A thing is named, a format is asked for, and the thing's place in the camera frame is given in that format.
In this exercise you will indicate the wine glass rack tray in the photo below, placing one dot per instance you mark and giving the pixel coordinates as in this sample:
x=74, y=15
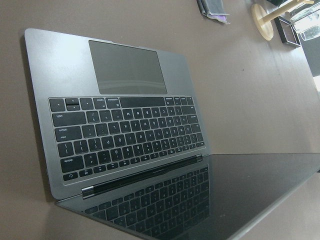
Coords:
x=286, y=32

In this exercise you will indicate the wooden cup stand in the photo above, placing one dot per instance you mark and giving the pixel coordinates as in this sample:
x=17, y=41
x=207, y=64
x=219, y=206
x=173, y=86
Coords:
x=262, y=19

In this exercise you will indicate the grey laptop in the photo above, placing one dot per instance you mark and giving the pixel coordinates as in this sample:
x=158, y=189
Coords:
x=125, y=144

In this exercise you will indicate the folded grey cloth stack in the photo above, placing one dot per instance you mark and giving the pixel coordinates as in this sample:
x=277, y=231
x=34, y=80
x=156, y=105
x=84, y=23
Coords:
x=213, y=9

